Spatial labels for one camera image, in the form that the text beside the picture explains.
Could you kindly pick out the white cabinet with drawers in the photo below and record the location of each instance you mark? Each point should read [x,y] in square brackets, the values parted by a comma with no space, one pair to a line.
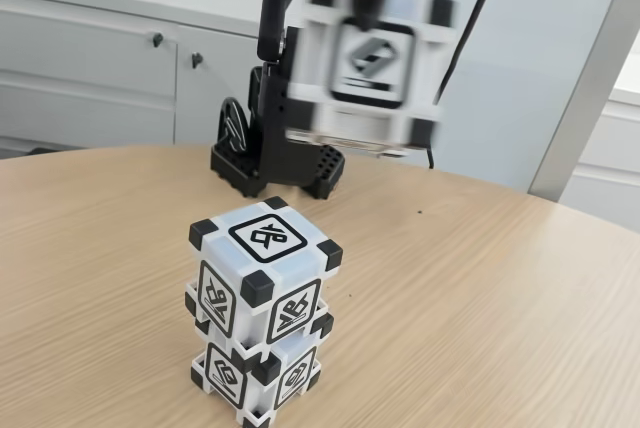
[75,73]

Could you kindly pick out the white cube with paperclip symbol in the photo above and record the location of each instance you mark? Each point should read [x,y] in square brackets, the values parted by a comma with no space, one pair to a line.
[225,378]

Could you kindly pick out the black cabinet key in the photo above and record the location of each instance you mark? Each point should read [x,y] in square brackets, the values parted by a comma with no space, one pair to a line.
[157,39]
[196,59]

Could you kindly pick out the grey metal post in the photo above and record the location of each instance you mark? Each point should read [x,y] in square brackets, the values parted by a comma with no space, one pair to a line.
[582,98]

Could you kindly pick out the white cube with letter symbol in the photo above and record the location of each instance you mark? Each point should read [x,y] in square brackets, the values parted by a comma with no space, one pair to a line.
[265,238]

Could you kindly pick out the white cube with lightning symbol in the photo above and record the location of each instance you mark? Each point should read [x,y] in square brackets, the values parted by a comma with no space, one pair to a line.
[370,63]

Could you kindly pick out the white low cabinet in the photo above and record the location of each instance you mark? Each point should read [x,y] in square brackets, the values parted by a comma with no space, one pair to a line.
[620,158]

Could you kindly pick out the black clamp wheel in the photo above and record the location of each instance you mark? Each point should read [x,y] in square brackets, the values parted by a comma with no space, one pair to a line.
[232,123]

